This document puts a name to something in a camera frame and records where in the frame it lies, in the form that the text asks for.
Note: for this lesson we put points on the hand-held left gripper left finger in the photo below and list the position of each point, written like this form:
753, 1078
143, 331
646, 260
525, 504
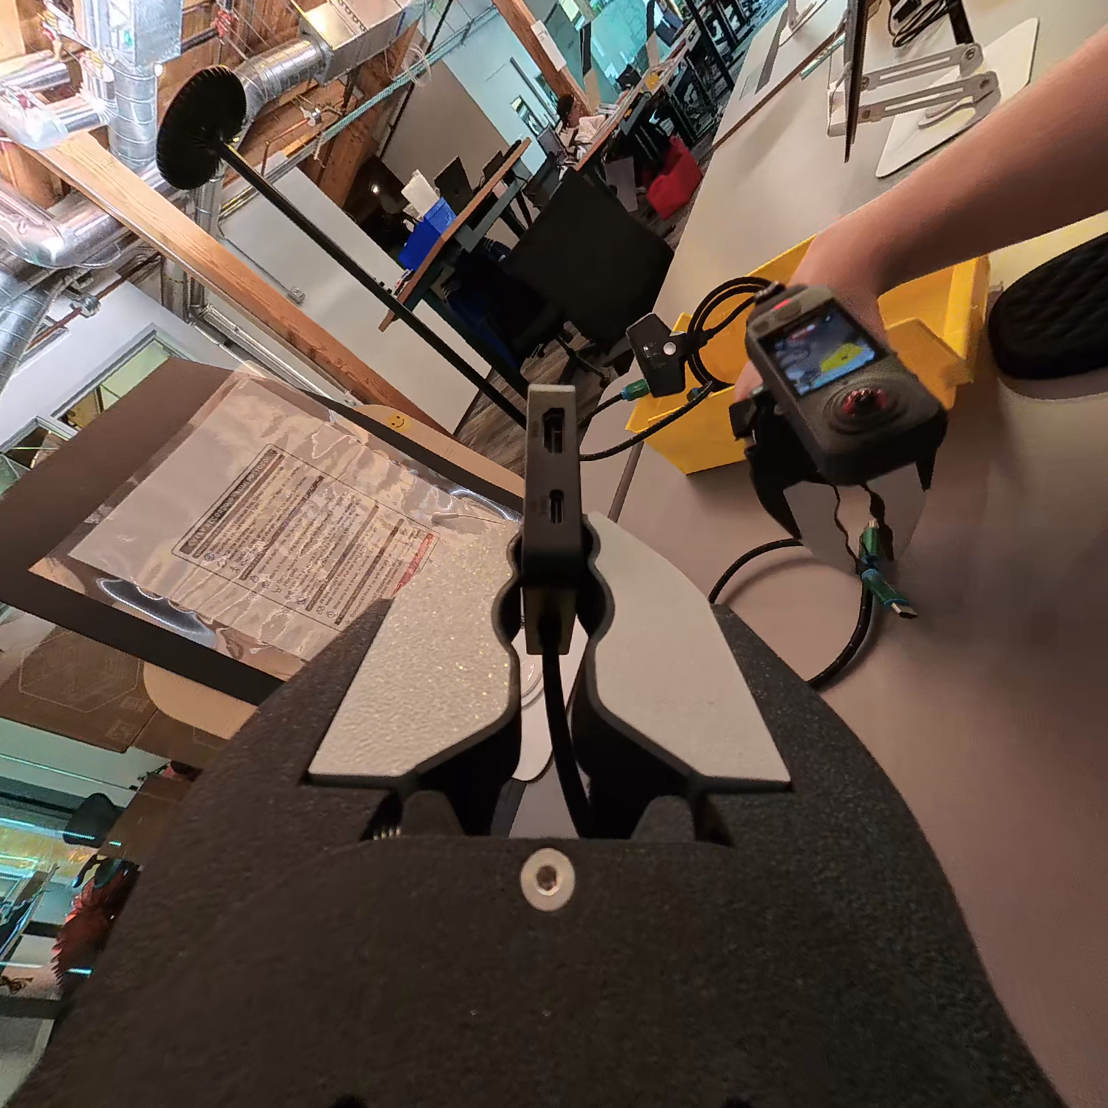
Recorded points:
407, 692

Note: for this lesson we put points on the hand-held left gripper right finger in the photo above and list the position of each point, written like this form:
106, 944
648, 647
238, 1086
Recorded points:
693, 692

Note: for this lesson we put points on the yellow plastic bin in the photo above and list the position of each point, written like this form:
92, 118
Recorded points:
926, 337

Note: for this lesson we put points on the person's right forearm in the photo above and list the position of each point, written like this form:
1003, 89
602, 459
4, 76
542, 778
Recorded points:
996, 145

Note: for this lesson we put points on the person's right hand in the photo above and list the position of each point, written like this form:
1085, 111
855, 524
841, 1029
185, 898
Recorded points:
848, 264

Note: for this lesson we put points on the black square adapter box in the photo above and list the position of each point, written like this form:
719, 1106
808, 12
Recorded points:
659, 353

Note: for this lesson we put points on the clear bag with label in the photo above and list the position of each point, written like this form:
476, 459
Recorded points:
259, 535

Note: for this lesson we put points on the wooden document stand white base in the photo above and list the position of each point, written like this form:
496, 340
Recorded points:
458, 453
952, 111

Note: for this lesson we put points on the red bag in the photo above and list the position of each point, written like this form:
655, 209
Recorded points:
675, 176

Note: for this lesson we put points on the black office chair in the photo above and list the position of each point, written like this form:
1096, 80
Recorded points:
589, 258

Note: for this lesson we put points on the wooden standing desk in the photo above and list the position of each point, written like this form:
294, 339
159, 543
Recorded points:
467, 198

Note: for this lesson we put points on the blue storage bin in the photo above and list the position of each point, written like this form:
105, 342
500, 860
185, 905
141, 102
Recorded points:
429, 233

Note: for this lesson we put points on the black disc floor lamp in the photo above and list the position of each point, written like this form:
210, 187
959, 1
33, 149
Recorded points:
203, 125

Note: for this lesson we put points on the silver ventilation duct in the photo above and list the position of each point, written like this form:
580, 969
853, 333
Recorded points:
130, 85

